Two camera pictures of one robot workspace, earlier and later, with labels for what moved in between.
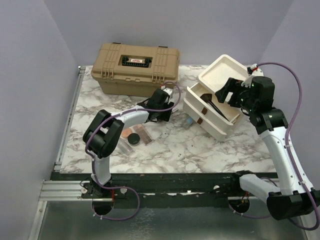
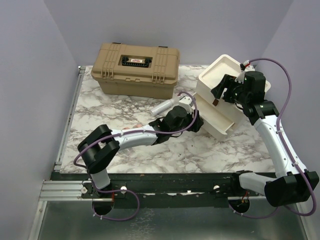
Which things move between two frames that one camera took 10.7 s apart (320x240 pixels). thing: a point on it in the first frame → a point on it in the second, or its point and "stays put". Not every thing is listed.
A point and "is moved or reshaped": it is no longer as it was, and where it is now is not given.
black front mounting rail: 178,190 stays put
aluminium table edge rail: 58,165 stays put
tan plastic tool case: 134,70 stays put
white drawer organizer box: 202,106 is moved or reshaped
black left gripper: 165,117 → 196,124
